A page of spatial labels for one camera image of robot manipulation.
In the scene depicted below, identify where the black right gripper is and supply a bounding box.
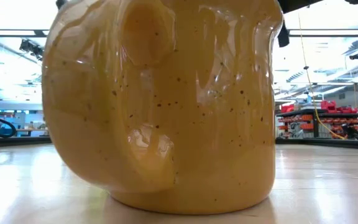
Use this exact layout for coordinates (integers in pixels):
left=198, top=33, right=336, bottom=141
left=277, top=21, right=290, bottom=48

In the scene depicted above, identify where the ceiling light rail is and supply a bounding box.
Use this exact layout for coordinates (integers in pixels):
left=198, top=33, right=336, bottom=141
left=0, top=29, right=50, bottom=37

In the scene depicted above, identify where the rack with red bins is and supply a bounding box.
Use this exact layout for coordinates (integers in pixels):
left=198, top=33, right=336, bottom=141
left=277, top=100, right=358, bottom=140

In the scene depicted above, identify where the yellow hanging cable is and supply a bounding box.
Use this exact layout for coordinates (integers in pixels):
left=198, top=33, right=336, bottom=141
left=297, top=12, right=346, bottom=140

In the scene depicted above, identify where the yellow speckled ceramic mug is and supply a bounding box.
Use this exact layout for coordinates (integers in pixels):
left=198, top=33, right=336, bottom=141
left=41, top=0, right=284, bottom=215

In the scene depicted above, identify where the blue storage shelf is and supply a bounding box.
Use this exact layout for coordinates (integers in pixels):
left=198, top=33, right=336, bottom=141
left=0, top=110, right=48, bottom=138

